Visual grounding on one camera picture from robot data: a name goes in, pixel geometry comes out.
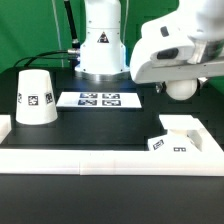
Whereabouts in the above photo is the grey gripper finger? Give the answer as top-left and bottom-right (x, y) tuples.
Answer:
(198, 77), (208, 89)
(155, 82), (166, 94)

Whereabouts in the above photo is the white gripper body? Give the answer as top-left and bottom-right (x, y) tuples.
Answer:
(130, 13), (224, 84)

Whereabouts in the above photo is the white lamp bulb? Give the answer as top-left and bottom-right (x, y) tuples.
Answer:
(166, 80), (197, 100)

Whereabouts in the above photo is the white lamp base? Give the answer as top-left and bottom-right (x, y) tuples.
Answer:
(147, 115), (202, 152)

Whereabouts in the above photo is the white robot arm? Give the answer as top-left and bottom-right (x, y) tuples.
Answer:
(76, 0), (224, 100)

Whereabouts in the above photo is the white lamp shade cone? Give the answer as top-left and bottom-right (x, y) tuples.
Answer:
(16, 69), (58, 125)

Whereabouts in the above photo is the white marker sheet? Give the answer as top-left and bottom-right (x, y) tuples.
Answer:
(56, 92), (141, 108)

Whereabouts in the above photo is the white foam border frame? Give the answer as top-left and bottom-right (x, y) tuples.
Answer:
(0, 125), (224, 176)

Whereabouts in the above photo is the black cable bundle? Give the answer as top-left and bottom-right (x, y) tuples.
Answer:
(13, 48), (81, 68)

